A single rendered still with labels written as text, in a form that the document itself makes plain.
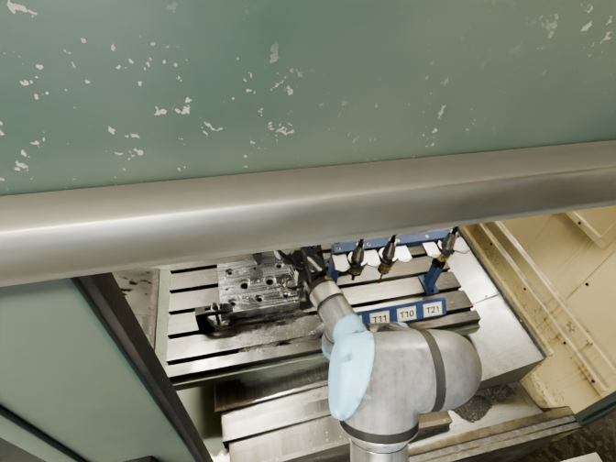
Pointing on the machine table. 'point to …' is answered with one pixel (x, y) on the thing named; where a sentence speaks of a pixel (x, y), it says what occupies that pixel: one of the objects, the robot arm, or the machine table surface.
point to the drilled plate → (289, 301)
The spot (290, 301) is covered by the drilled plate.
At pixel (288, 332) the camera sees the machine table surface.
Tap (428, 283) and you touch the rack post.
